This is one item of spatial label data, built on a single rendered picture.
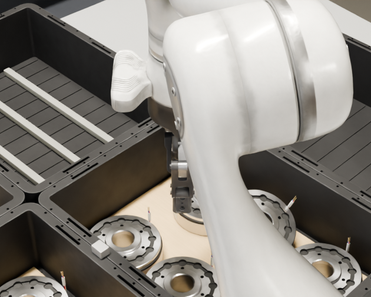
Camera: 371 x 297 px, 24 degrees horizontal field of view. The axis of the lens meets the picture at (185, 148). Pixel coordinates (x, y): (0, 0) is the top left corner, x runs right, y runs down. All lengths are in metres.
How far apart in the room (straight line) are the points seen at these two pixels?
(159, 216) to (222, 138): 0.73
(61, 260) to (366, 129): 0.56
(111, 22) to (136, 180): 0.71
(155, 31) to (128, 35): 0.99
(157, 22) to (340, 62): 0.36
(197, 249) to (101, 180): 0.16
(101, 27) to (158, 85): 0.99
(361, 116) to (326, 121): 0.91
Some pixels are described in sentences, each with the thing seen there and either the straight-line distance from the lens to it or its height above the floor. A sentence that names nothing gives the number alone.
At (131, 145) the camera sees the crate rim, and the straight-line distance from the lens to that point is 1.19.
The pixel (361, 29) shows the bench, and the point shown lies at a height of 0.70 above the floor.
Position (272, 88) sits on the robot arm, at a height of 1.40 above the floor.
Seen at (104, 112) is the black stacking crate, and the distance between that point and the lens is 1.41.
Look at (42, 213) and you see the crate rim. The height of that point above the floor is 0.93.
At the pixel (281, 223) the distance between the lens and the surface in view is 1.16.
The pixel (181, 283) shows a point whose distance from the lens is 1.11.
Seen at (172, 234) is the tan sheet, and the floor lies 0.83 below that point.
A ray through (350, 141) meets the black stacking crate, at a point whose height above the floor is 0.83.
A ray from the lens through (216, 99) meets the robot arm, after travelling 0.49.
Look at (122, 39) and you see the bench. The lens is 1.83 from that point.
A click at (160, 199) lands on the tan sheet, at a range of 1.25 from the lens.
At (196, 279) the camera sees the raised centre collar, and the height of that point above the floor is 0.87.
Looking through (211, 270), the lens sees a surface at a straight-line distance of 1.11.
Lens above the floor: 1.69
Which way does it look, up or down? 40 degrees down
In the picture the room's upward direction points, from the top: straight up
